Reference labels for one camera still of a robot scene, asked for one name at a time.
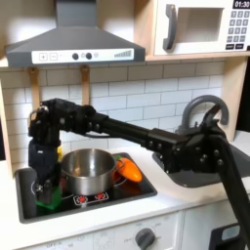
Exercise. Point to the green block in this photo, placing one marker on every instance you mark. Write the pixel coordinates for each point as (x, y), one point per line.
(55, 200)

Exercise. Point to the steel pot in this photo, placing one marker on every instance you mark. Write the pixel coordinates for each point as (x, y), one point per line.
(88, 182)

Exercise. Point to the orange toy carrot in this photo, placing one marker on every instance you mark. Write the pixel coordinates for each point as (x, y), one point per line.
(130, 171)

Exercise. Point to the slotted wooden spatula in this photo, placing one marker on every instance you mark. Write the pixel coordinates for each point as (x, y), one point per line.
(33, 88)

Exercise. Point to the wooden spoon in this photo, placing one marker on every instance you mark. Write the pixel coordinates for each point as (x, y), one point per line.
(85, 88)

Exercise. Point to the black toy stove top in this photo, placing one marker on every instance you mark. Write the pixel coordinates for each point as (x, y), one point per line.
(136, 192)

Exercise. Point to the grey oven knob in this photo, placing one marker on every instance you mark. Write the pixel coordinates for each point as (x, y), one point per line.
(145, 239)

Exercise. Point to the grey extractor hood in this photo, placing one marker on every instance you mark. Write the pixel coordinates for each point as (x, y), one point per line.
(74, 39)

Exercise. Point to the dark grey sink basin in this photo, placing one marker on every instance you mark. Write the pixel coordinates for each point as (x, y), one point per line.
(195, 182)

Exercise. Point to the dark grey tap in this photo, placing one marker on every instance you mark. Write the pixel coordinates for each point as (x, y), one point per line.
(195, 104)

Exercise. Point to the white toy microwave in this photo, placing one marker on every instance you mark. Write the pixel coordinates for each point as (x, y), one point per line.
(201, 24)

